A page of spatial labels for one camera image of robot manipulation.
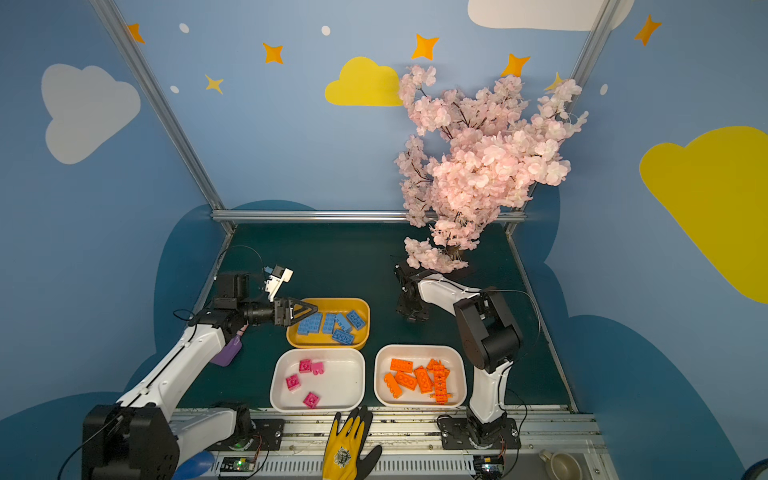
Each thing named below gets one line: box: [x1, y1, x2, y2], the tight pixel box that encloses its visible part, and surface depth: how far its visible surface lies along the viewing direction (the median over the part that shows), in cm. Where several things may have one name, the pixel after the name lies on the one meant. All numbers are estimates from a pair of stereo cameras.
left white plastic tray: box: [270, 348, 366, 413], surface depth 84 cm
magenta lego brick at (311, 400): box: [302, 391, 320, 409], surface depth 80 cm
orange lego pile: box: [428, 358, 452, 405], surface depth 84 cm
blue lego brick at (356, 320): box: [346, 310, 366, 331], surface depth 96 cm
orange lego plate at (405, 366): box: [390, 358, 415, 374], surface depth 88 cm
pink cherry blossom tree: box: [394, 65, 589, 271], surface depth 71 cm
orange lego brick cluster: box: [384, 372, 402, 399], surface depth 82 cm
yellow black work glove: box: [322, 406, 383, 480], surface depth 73 cm
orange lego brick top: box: [395, 371, 417, 391], surface depth 84 cm
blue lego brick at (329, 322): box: [323, 313, 337, 334], surface depth 95 cm
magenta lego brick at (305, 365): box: [299, 359, 312, 373], surface depth 86 cm
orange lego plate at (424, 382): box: [414, 366, 433, 394], surface depth 83 cm
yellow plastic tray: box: [286, 298, 371, 349], surface depth 93 cm
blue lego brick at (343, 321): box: [336, 313, 352, 332], surface depth 94 cm
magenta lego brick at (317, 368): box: [310, 362, 325, 376], surface depth 86 cm
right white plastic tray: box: [374, 344, 468, 409], surface depth 84 cm
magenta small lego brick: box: [286, 374, 301, 391], surface depth 83 cm
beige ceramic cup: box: [539, 449, 583, 480], surface depth 69 cm
